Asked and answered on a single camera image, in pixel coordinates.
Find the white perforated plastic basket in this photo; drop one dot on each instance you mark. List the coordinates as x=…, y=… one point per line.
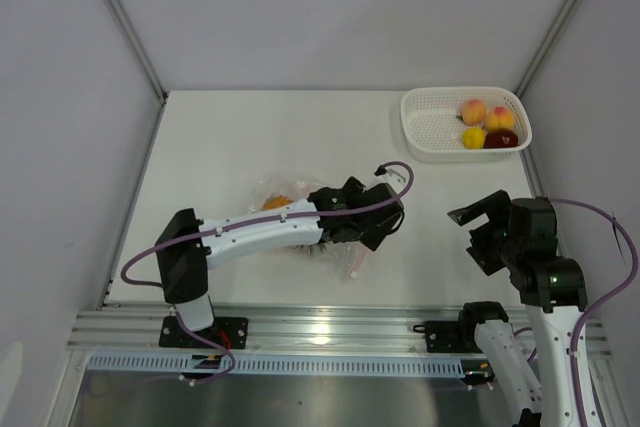
x=464, y=124

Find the left grey corner post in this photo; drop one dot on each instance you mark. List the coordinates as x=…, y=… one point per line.
x=128, y=32

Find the dark red toy apple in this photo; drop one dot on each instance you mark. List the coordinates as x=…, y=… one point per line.
x=501, y=139

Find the grey aluminium corner post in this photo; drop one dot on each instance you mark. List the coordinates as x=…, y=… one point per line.
x=561, y=21

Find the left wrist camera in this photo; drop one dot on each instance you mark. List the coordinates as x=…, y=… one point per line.
x=391, y=175

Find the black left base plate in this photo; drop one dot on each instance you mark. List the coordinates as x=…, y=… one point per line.
x=229, y=332

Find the aluminium mounting rail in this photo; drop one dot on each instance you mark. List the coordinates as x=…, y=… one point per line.
x=279, y=330

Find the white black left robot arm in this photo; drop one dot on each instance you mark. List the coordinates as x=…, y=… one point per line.
x=189, y=248

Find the orange toy pineapple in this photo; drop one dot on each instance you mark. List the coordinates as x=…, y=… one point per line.
x=279, y=201

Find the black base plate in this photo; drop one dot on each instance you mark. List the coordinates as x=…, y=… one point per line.
x=229, y=332
x=446, y=337

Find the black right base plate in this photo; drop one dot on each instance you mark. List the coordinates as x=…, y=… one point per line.
x=446, y=337

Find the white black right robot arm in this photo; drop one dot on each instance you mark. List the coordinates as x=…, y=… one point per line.
x=559, y=391

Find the pink toy peach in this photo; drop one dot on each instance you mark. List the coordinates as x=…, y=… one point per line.
x=473, y=112
x=499, y=118

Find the white slotted cable duct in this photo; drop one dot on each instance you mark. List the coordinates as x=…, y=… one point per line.
x=413, y=367

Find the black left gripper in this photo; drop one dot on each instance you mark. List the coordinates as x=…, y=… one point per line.
x=375, y=233

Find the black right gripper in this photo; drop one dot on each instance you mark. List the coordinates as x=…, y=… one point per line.
x=496, y=203

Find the yellow toy lemon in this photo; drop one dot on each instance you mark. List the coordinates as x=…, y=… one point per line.
x=474, y=138

